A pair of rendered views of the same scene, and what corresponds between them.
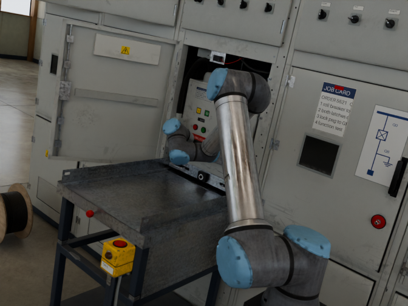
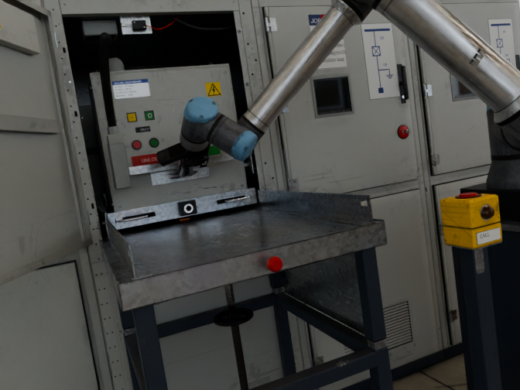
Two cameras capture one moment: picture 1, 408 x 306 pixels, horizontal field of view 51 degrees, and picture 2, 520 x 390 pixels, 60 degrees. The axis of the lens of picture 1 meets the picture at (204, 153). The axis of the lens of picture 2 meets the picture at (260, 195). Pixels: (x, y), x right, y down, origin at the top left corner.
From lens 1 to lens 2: 1.81 m
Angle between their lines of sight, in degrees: 59
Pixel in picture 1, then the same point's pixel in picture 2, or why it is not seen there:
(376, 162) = (381, 78)
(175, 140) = (230, 122)
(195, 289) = (249, 371)
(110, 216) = (306, 241)
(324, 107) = not seen: hidden behind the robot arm
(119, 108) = (13, 148)
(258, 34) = not seen: outside the picture
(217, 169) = (202, 187)
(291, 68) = (265, 9)
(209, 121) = (159, 125)
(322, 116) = not seen: hidden behind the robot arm
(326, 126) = (329, 61)
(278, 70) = (246, 16)
